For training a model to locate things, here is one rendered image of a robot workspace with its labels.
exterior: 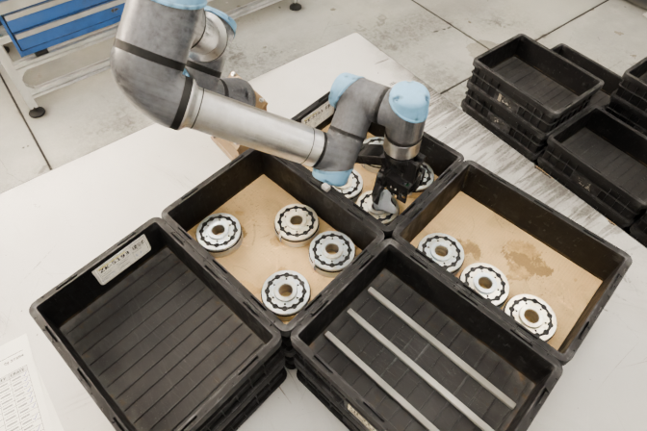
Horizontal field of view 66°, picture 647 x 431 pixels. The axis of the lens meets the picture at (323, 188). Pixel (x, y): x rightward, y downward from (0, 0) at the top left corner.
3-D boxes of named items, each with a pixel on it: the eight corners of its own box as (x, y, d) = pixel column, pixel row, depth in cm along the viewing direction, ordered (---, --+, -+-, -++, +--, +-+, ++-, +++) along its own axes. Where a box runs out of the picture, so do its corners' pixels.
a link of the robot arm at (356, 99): (316, 119, 97) (366, 139, 94) (336, 64, 96) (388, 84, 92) (329, 123, 105) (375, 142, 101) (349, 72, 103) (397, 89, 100)
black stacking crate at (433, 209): (384, 263, 113) (389, 236, 104) (456, 189, 126) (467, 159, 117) (543, 385, 96) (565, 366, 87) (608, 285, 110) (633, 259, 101)
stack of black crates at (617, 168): (518, 192, 210) (546, 137, 183) (562, 161, 221) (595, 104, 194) (601, 259, 190) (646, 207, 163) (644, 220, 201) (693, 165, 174)
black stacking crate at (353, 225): (171, 242, 117) (159, 215, 108) (264, 172, 130) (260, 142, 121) (289, 357, 100) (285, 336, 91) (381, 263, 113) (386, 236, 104)
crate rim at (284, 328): (160, 219, 109) (157, 213, 107) (260, 146, 122) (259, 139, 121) (286, 341, 92) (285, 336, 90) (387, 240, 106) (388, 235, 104)
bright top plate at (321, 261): (299, 250, 110) (299, 248, 109) (332, 224, 114) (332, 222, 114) (331, 280, 105) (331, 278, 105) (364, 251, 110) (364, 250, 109)
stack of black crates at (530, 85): (449, 139, 229) (471, 59, 194) (492, 112, 240) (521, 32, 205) (517, 193, 210) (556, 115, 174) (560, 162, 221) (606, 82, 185)
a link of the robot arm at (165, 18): (179, 62, 130) (99, 41, 76) (197, 6, 127) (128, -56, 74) (223, 79, 131) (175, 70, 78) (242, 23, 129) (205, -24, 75)
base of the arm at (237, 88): (209, 118, 144) (182, 112, 136) (230, 71, 141) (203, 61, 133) (241, 141, 136) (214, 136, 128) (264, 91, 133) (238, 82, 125)
